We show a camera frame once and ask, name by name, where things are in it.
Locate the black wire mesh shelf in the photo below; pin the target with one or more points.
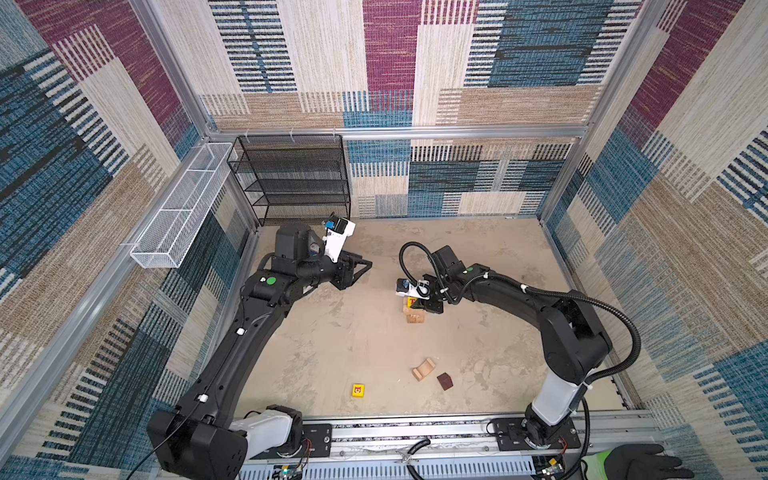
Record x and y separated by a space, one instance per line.
289 178

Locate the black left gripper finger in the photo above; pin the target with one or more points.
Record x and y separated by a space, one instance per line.
355 260
358 269

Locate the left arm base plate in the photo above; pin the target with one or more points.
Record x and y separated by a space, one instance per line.
315 442

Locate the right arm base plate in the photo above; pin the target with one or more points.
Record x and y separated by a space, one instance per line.
521 433

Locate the black and green gloved hand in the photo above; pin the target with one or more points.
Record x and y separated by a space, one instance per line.
634 461

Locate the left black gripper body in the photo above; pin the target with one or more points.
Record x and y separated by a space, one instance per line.
341 274

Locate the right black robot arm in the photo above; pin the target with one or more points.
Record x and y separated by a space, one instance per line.
574 342

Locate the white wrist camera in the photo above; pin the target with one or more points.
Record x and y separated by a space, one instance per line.
337 230
419 289

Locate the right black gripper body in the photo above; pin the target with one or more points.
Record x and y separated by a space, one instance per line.
435 303

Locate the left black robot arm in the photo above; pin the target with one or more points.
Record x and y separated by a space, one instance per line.
200 438

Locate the white wire mesh basket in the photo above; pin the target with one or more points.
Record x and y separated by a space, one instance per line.
167 239

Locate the wood arch block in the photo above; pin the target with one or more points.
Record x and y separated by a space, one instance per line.
424 369

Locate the dark red triangular block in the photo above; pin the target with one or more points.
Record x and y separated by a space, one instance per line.
445 381

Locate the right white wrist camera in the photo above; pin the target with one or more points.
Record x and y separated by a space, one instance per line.
419 289

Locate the small yellow letter cube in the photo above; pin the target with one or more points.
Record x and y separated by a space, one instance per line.
358 391

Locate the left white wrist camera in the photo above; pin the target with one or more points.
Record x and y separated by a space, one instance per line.
337 230

